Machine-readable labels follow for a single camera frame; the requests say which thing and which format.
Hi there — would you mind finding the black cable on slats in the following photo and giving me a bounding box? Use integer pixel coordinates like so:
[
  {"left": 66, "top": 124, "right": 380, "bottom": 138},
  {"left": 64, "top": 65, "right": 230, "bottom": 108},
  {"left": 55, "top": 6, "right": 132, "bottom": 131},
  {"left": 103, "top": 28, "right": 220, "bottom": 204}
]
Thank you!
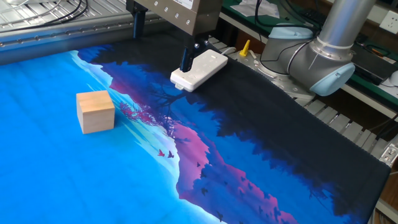
[{"left": 0, "top": 0, "right": 90, "bottom": 34}]

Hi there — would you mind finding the white computer mouse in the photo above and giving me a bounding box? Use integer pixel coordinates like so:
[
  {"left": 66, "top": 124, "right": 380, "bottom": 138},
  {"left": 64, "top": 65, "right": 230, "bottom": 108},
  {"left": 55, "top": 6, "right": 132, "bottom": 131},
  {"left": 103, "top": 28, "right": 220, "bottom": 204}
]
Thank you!
[{"left": 388, "top": 70, "right": 398, "bottom": 88}]

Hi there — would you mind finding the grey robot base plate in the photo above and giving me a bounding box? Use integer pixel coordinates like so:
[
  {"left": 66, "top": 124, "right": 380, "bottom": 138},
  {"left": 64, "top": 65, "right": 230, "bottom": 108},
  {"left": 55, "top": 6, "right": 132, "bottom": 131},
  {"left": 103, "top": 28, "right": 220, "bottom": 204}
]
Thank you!
[{"left": 228, "top": 49, "right": 315, "bottom": 101}]

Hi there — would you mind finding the white wall socket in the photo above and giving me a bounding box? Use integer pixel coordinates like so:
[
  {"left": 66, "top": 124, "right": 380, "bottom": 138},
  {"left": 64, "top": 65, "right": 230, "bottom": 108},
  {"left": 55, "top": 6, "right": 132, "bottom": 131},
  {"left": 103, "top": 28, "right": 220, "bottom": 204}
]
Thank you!
[{"left": 379, "top": 10, "right": 398, "bottom": 35}]

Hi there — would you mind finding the thin black hanging cable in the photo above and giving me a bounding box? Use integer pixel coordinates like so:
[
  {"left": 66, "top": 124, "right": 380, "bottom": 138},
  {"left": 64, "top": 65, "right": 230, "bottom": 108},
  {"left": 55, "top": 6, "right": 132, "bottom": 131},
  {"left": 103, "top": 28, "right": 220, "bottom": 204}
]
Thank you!
[{"left": 253, "top": 0, "right": 313, "bottom": 76}]

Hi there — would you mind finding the metal corner bracket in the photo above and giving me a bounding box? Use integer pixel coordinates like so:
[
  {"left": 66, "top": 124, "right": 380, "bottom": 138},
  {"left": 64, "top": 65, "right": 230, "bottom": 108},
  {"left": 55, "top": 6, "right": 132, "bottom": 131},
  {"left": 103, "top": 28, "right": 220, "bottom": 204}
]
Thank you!
[{"left": 379, "top": 142, "right": 398, "bottom": 166}]

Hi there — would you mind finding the white zip tie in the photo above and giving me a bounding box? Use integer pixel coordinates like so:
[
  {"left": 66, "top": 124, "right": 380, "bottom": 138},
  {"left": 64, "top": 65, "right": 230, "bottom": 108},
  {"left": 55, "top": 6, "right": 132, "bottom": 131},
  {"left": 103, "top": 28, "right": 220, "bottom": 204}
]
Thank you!
[{"left": 307, "top": 35, "right": 355, "bottom": 71}]

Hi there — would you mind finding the power strip cord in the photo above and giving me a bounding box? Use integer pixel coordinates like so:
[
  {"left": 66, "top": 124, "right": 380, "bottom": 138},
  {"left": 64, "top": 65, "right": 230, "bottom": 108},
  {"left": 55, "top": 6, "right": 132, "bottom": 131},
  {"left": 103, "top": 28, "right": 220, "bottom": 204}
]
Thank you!
[{"left": 220, "top": 46, "right": 238, "bottom": 57}]

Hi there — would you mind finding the black flat box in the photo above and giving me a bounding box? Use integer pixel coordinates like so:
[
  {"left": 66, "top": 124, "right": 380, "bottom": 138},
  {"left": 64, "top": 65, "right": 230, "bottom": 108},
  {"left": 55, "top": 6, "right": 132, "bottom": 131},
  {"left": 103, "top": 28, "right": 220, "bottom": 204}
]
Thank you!
[{"left": 351, "top": 42, "right": 398, "bottom": 86}]

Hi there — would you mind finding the white power strip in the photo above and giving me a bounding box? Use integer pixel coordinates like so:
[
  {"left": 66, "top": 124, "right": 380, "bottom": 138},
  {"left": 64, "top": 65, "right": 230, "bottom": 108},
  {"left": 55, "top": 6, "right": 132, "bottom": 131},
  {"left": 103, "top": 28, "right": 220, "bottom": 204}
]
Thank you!
[{"left": 170, "top": 49, "right": 229, "bottom": 93}]

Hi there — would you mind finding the blue mountain print cloth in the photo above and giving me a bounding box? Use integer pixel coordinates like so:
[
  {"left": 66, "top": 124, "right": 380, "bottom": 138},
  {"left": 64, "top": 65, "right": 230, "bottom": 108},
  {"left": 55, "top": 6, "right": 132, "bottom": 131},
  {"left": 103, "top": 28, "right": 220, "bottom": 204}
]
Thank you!
[{"left": 0, "top": 30, "right": 392, "bottom": 224}]

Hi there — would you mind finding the light wooden cube block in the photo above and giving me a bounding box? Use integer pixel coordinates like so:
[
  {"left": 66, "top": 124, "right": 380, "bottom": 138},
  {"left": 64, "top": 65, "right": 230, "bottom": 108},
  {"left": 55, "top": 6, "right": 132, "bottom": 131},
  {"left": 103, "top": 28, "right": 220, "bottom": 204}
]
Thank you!
[{"left": 76, "top": 90, "right": 116, "bottom": 135}]

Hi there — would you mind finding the white cable on slats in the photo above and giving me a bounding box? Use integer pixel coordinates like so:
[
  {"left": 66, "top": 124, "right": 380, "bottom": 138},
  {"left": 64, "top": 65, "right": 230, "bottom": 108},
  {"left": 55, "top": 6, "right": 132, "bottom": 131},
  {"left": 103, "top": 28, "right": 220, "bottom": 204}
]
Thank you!
[{"left": 0, "top": 0, "right": 63, "bottom": 19}]

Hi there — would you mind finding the silver Schunk gripper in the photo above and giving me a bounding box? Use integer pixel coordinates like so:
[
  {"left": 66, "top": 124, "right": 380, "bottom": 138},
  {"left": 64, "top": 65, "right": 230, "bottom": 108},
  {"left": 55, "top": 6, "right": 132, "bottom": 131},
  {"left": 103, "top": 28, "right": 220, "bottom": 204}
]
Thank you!
[{"left": 126, "top": 0, "right": 223, "bottom": 73}]

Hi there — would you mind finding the small yellow clip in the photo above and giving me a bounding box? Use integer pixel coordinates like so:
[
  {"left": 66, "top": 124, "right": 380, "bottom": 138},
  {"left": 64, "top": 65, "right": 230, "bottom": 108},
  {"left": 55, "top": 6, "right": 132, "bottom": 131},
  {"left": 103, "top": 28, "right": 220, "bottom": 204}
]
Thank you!
[{"left": 239, "top": 39, "right": 251, "bottom": 58}]

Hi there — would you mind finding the aluminium table edge rail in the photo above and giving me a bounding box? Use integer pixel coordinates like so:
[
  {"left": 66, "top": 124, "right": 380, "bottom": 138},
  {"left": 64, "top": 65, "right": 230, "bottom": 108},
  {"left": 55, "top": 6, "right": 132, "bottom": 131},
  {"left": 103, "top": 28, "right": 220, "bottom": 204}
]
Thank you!
[{"left": 0, "top": 11, "right": 162, "bottom": 66}]

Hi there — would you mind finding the white crumpled paper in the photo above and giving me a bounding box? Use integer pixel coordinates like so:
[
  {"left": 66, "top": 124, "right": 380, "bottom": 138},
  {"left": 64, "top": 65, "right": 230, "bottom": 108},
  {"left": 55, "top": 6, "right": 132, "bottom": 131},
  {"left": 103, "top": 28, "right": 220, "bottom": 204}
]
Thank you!
[{"left": 229, "top": 0, "right": 280, "bottom": 19}]

